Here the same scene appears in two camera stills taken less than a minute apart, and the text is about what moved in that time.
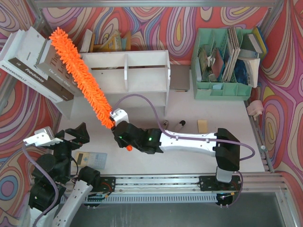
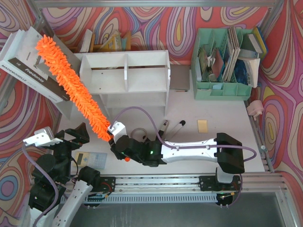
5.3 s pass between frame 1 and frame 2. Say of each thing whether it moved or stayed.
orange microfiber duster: moved
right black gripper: moved
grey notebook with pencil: stayed
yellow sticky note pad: stayed
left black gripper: stayed
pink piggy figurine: stayed
